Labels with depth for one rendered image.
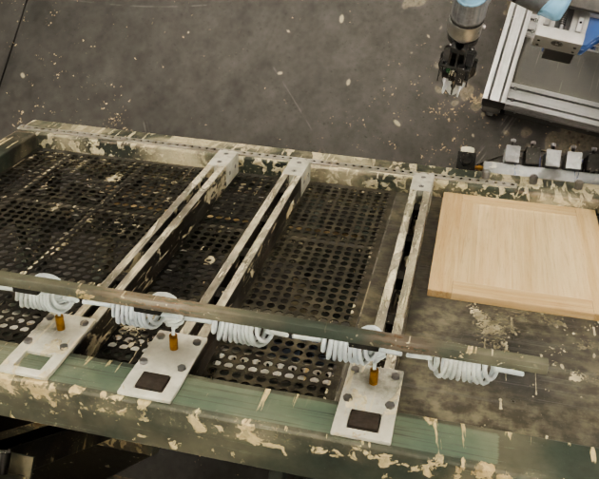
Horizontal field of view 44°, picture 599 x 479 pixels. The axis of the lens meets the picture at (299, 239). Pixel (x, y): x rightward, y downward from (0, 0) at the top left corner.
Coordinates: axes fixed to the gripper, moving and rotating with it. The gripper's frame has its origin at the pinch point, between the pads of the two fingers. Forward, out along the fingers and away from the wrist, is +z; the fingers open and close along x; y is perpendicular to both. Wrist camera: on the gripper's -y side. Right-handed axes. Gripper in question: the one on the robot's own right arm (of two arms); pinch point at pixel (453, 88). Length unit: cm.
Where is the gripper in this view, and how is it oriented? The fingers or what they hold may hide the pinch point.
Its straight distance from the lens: 194.1
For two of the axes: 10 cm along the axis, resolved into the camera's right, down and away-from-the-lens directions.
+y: -3.3, 8.1, -4.9
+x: 9.4, 2.7, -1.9
